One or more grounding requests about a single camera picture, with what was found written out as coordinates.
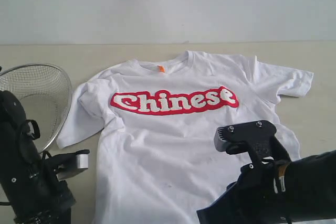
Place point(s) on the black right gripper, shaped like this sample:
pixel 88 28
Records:
pixel 251 199

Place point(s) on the white t-shirt red print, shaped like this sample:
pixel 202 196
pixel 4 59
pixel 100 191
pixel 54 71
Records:
pixel 156 159

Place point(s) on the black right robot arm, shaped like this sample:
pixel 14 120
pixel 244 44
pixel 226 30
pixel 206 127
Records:
pixel 298 191

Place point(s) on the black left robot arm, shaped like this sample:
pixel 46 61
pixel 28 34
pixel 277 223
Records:
pixel 28 178

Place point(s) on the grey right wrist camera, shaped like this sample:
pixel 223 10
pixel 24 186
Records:
pixel 257 138

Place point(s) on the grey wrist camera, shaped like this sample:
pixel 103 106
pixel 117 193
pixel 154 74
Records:
pixel 68 165
pixel 257 138

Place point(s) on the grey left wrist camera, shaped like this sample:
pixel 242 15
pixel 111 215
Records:
pixel 68 165

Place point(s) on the metal wire mesh basket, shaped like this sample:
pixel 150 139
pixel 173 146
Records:
pixel 45 92

